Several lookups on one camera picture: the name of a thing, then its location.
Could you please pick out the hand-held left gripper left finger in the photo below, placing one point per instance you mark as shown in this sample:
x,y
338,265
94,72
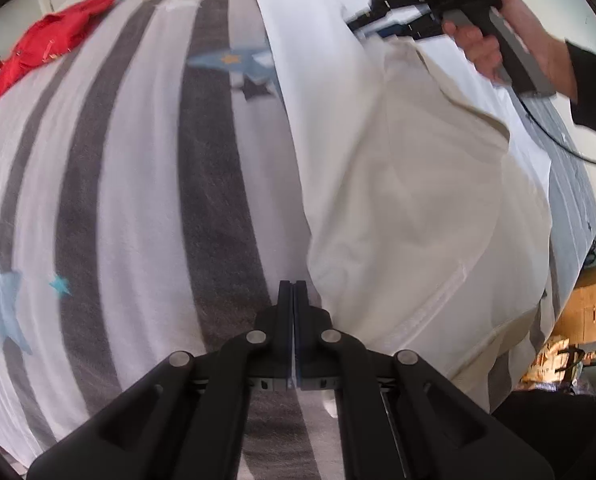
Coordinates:
x,y
285,340

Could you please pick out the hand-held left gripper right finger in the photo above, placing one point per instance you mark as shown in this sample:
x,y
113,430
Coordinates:
x,y
302,340

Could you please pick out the plain white sweatshirt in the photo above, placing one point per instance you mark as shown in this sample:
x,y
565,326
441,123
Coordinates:
x,y
403,185

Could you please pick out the person's leg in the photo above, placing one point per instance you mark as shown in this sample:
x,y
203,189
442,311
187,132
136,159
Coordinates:
x,y
543,425

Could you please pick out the red shirt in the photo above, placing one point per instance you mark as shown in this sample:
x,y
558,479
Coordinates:
x,y
48,35

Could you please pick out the patterned bag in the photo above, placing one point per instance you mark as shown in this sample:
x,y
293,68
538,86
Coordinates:
x,y
553,362

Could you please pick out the bed with striped sheet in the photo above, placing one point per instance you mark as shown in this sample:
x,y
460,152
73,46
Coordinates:
x,y
128,185

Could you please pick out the person's right forearm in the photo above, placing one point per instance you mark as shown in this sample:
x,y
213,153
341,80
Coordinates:
x,y
595,90

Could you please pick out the person's right hand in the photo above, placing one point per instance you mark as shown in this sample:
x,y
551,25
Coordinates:
x,y
538,35

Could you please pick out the wooden cabinet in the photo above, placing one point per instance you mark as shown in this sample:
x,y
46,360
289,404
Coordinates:
x,y
585,305

